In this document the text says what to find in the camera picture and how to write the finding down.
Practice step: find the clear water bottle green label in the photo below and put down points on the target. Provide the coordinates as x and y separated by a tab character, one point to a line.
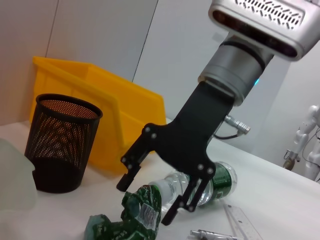
225	175

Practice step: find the yellow plastic storage bin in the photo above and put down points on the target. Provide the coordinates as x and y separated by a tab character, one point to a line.
140	105

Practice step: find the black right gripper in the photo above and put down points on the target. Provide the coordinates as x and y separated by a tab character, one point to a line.
190	137

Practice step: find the clear plastic ruler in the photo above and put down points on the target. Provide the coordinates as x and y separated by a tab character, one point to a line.
240	220

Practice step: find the silver grey ballpoint pen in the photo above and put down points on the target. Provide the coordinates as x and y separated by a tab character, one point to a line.
207	234

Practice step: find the pale green glass bowl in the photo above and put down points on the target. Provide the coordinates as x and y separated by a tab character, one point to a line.
12	175

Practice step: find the black mesh pen cup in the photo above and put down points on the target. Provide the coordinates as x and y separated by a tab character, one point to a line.
57	175

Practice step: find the white humanoid robot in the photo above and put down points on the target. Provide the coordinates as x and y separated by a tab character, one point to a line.
307	125

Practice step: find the green plastic wrapper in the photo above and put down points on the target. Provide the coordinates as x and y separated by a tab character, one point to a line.
142	212

